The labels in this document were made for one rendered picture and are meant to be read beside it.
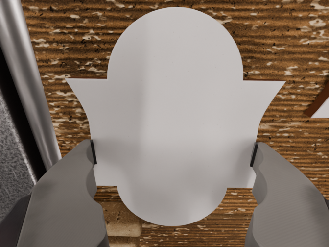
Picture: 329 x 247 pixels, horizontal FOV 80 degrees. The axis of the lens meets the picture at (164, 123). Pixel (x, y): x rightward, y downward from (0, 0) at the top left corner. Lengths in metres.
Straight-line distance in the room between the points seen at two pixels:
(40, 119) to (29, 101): 0.02
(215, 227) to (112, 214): 0.11
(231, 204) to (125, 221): 0.10
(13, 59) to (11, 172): 0.12
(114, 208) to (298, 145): 0.17
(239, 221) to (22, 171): 0.23
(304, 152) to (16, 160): 0.27
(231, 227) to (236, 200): 0.04
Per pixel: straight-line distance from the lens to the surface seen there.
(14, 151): 0.24
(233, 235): 0.25
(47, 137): 0.21
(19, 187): 0.27
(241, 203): 0.22
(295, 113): 0.18
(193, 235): 0.25
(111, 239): 0.22
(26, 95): 0.20
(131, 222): 0.19
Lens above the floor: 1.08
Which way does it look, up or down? 64 degrees down
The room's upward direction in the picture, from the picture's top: 178 degrees counter-clockwise
